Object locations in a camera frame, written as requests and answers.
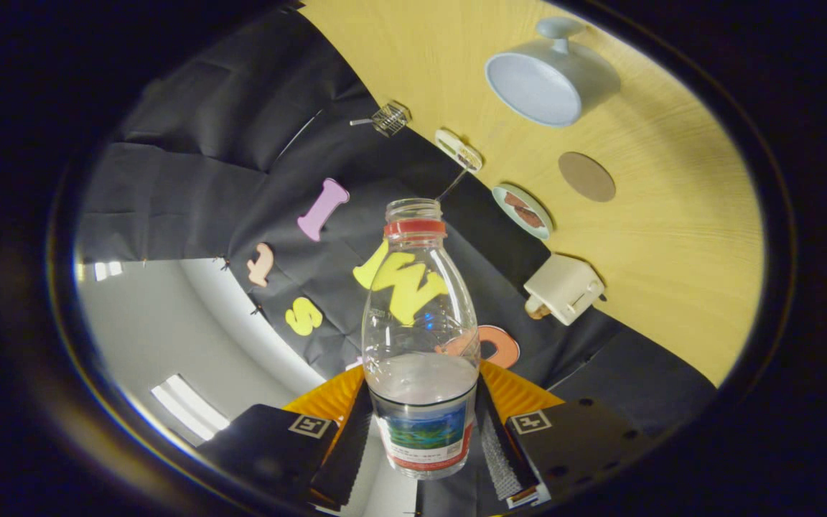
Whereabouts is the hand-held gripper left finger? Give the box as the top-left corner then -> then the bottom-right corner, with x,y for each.
195,365 -> 375,512

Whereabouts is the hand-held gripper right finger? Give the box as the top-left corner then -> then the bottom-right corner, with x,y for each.
477,360 -> 655,511

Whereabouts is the clear plastic juice bottle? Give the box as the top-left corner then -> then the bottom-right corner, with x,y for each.
361,198 -> 481,480

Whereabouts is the round brown coaster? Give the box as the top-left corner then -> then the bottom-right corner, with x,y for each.
558,152 -> 617,202

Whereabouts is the white cup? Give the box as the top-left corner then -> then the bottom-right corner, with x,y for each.
485,17 -> 621,128

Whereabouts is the long ceiling light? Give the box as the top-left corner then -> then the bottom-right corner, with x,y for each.
151,373 -> 231,441

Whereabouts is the white toaster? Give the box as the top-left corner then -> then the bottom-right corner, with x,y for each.
524,253 -> 607,327

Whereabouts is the pale green plate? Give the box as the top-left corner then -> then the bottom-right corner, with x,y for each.
492,183 -> 553,241

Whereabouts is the wooden table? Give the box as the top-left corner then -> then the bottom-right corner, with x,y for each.
299,0 -> 766,388

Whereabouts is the black backdrop cloth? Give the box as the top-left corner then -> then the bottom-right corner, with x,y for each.
76,4 -> 719,517

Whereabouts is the white divided tray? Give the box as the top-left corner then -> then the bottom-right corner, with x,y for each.
434,129 -> 484,173

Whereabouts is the wire mesh holder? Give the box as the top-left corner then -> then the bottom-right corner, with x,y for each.
372,101 -> 413,138

